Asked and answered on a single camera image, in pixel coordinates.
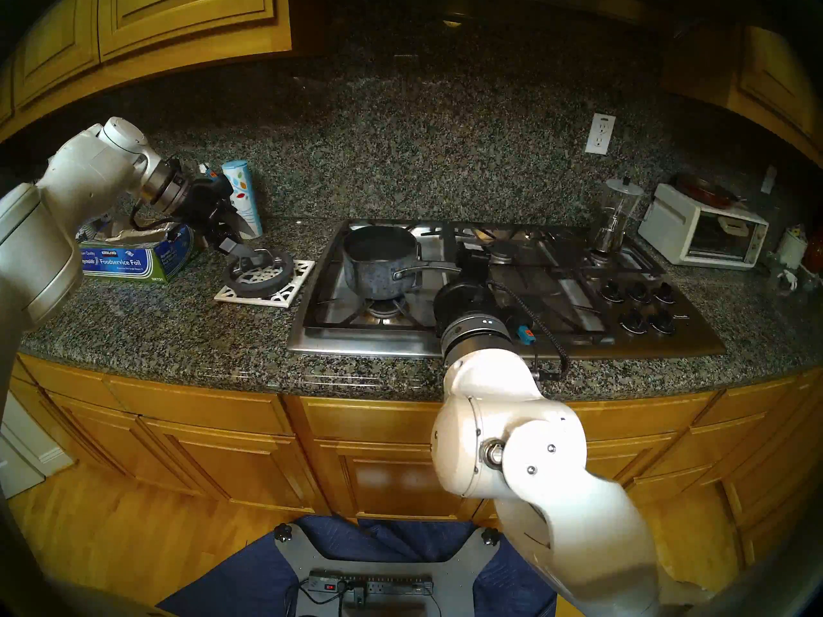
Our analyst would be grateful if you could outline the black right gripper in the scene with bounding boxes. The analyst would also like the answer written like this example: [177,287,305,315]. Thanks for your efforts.
[432,282,510,339]

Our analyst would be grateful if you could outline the wooden corner upper cabinet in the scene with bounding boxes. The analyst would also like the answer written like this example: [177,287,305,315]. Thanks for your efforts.
[662,18,823,166]

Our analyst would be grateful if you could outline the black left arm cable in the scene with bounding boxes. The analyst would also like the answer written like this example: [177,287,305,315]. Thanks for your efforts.
[130,199,181,232]

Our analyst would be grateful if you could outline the wooden upper cabinets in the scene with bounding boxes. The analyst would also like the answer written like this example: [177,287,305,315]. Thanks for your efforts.
[0,0,293,141]

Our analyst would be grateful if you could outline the white toaster oven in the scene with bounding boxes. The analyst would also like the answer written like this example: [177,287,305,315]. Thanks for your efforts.
[638,183,770,271]

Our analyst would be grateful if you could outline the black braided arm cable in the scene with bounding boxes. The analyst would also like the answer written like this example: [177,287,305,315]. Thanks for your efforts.
[492,278,570,383]

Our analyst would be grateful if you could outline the white lattice trivet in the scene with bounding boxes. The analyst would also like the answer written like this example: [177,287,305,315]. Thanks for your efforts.
[214,257,316,309]

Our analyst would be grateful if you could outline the grey speckled saucepan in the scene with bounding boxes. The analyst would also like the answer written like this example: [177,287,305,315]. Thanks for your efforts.
[342,225,462,301]

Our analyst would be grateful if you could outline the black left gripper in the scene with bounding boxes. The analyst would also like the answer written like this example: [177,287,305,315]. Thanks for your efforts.
[180,174,259,266]

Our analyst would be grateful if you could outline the wooden lower cabinets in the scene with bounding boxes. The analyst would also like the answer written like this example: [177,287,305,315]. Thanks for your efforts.
[10,355,823,552]

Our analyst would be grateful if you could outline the leaf print salt canister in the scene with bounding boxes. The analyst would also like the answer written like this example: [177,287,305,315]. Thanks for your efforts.
[222,160,263,240]

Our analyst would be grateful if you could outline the glass blender jar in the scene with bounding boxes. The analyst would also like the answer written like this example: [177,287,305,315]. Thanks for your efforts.
[592,177,645,256]

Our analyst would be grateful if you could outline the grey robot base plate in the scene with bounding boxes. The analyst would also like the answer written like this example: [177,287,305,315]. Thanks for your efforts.
[275,524,501,617]

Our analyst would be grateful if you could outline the white double wall outlet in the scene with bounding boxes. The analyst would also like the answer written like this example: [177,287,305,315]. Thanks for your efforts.
[584,113,616,156]

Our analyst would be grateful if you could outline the glass pot lid grey rim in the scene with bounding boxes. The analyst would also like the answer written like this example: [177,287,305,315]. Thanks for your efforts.
[225,247,296,300]

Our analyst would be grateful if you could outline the blue green foil box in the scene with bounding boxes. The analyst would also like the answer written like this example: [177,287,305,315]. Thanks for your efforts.
[77,217,195,284]

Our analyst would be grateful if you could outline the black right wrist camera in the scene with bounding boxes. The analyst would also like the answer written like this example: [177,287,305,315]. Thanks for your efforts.
[453,249,493,287]

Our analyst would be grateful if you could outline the red frying pan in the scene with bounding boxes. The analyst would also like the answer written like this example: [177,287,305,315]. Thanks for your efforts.
[669,172,746,210]

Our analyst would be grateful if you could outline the stainless gas cooktop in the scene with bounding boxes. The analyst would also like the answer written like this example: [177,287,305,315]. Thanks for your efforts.
[287,219,727,359]

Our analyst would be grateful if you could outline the grey power strip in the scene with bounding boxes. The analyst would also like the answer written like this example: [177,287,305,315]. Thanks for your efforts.
[307,572,435,597]

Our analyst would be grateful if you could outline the blue blanket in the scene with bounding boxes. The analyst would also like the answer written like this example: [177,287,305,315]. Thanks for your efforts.
[156,514,559,617]

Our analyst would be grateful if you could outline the wooden cabinets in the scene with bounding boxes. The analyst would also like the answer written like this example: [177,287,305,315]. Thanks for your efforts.
[10,355,823,552]
[0,0,293,141]

